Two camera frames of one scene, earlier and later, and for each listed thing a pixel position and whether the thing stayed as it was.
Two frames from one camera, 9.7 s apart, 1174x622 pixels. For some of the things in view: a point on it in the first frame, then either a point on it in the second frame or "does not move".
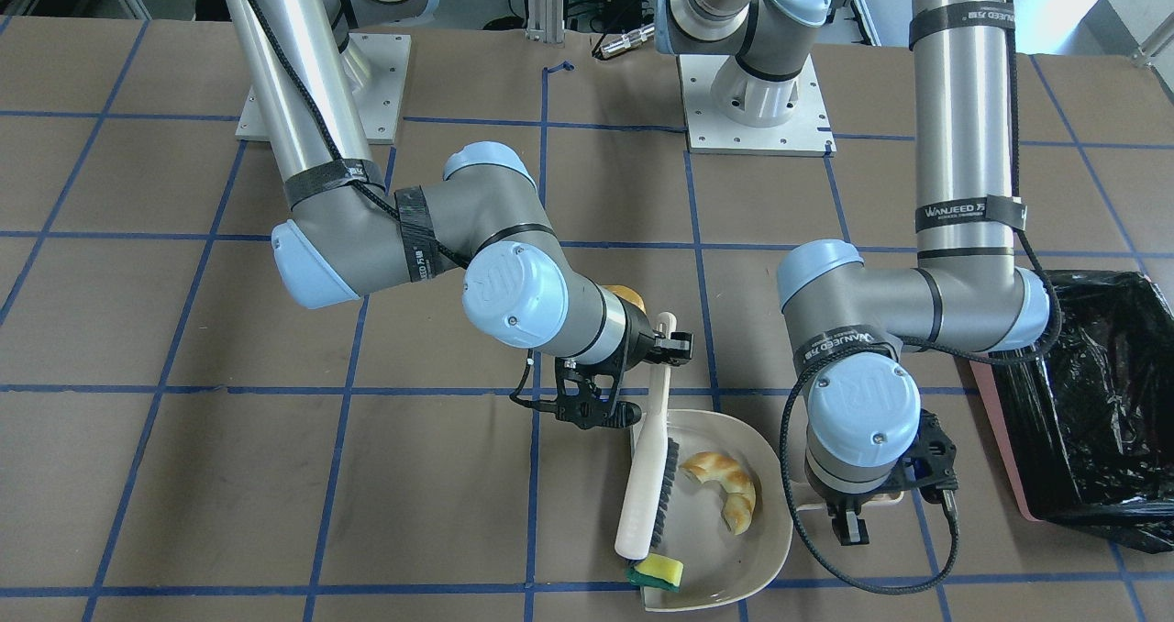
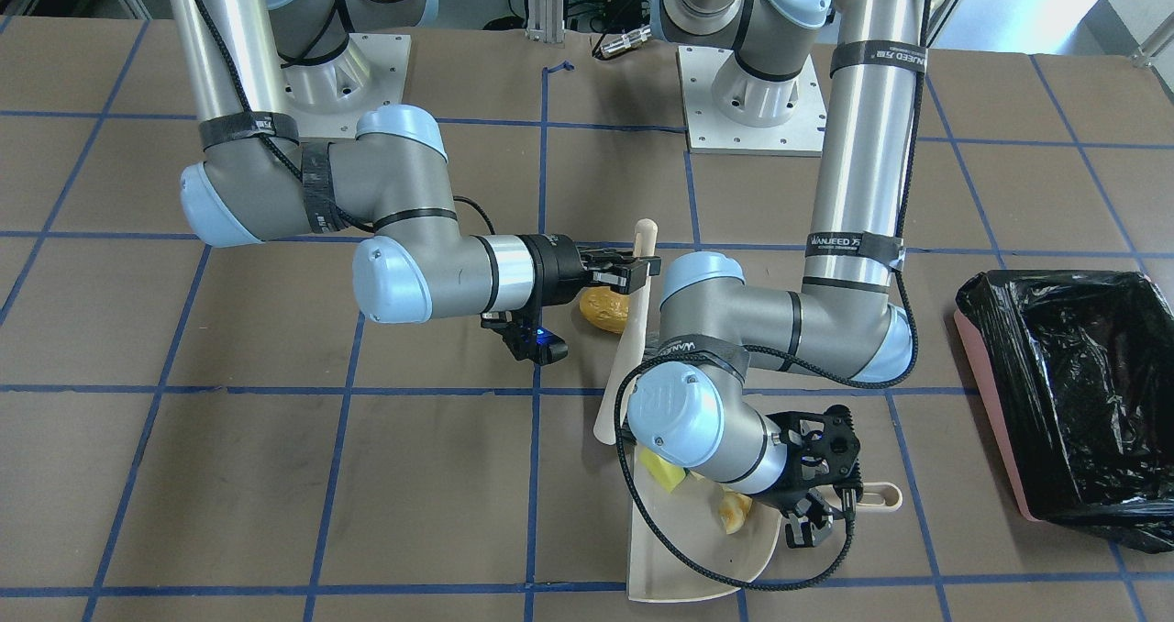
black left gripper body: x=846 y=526 to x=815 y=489
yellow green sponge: x=657 y=571 to x=667 y=473
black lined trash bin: x=1087 y=429 does not move
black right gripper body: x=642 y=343 to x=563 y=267
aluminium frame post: x=546 y=2 does not move
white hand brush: x=652 y=489 to x=628 y=365
